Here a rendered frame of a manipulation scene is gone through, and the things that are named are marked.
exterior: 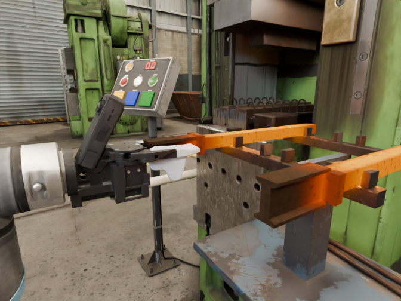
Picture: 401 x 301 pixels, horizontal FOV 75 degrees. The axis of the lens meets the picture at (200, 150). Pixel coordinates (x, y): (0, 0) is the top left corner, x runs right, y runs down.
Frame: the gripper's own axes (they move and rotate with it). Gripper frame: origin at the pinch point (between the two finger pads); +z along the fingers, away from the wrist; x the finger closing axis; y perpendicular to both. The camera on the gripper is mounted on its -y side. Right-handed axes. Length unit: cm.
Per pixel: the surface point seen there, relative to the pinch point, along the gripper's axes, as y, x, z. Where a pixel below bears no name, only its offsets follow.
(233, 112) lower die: -1, -35, 37
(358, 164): -0.9, 24.7, 10.8
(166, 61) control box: -21, -79, 31
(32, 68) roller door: -53, -825, -40
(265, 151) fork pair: 0.6, 10.3, 9.7
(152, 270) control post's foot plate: 95, -85, 21
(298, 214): 2.0, 26.0, -1.1
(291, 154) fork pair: 0.1, 14.8, 10.6
